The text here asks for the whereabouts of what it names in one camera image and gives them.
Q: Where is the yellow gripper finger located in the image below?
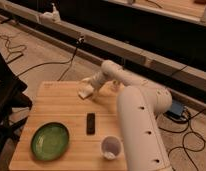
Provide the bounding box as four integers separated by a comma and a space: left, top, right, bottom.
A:
81, 77, 91, 83
91, 89, 99, 100

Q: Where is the white sponge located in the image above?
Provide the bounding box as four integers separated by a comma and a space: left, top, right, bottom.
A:
78, 85, 94, 99

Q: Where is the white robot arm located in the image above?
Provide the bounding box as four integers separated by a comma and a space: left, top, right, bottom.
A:
78, 60, 173, 171

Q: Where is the white ceramic cup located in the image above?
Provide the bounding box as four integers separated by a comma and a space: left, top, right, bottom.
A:
100, 136, 121, 160

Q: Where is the clear small bottle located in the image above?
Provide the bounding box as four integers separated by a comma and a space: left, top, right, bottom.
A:
111, 80, 121, 92

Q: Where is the black rectangular remote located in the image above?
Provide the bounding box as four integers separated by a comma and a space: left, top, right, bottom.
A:
86, 113, 95, 135

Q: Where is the green plate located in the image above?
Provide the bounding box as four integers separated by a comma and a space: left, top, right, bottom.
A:
30, 122, 70, 161

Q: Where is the white spray bottle background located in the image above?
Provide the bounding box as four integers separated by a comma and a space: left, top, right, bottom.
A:
40, 4, 61, 22

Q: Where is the blue box on floor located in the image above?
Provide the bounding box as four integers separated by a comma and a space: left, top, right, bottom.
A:
168, 100, 184, 118

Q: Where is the black floor cable left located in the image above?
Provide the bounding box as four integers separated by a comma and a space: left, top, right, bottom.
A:
16, 37, 86, 82

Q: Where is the black floor cable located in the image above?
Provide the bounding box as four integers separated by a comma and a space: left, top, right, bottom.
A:
16, 37, 86, 82
162, 105, 206, 171

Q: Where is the black chair frame left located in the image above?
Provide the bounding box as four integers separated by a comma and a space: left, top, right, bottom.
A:
0, 52, 32, 154

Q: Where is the long metal rail beam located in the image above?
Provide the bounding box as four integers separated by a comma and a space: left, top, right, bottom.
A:
0, 0, 206, 108

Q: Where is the black floor cable right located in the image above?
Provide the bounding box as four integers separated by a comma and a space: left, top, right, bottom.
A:
162, 105, 206, 171

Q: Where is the thin tangled floor cable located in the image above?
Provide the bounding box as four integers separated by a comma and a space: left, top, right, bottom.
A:
0, 20, 28, 64

